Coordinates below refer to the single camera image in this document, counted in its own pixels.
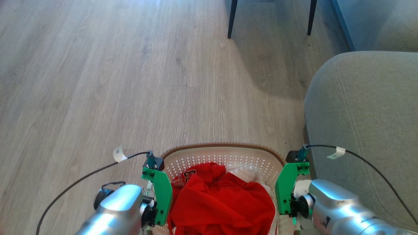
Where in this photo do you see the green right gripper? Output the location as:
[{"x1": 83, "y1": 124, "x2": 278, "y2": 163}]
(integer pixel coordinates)
[{"x1": 275, "y1": 162, "x2": 311, "y2": 218}]

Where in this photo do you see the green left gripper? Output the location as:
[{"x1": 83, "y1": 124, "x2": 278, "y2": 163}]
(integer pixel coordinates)
[{"x1": 140, "y1": 167, "x2": 173, "y2": 227}]

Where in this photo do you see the beige perforated laundry basket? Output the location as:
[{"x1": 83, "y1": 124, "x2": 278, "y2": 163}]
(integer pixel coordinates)
[{"x1": 152, "y1": 143, "x2": 302, "y2": 235}]

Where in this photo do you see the white garment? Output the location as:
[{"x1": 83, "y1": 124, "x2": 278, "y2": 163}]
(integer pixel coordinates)
[{"x1": 225, "y1": 165, "x2": 279, "y2": 235}]

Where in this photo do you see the red sports jersey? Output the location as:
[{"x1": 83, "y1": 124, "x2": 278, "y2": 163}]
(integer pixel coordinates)
[{"x1": 167, "y1": 162, "x2": 277, "y2": 235}]

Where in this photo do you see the grey sofa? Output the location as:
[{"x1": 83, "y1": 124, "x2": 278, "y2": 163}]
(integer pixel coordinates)
[{"x1": 304, "y1": 51, "x2": 418, "y2": 230}]

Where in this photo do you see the black chair leg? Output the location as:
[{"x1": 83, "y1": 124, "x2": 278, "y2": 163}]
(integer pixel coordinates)
[
  {"x1": 307, "y1": 0, "x2": 317, "y2": 36},
  {"x1": 227, "y1": 0, "x2": 238, "y2": 39}
]

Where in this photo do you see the blue grey upholstered furniture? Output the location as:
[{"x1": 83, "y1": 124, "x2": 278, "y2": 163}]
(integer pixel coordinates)
[{"x1": 331, "y1": 0, "x2": 418, "y2": 53}]

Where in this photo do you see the white cable label tag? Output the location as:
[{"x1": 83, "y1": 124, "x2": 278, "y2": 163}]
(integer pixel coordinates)
[
  {"x1": 113, "y1": 146, "x2": 128, "y2": 163},
  {"x1": 327, "y1": 147, "x2": 346, "y2": 160}
]

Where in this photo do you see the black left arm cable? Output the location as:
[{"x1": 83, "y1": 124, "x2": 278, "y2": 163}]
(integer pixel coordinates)
[{"x1": 35, "y1": 151, "x2": 151, "y2": 235}]

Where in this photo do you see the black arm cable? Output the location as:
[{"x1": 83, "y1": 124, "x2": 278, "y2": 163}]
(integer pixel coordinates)
[
  {"x1": 35, "y1": 151, "x2": 151, "y2": 235},
  {"x1": 304, "y1": 144, "x2": 418, "y2": 226}
]

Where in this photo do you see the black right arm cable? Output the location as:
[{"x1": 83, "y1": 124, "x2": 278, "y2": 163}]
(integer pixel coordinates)
[{"x1": 304, "y1": 144, "x2": 418, "y2": 226}]

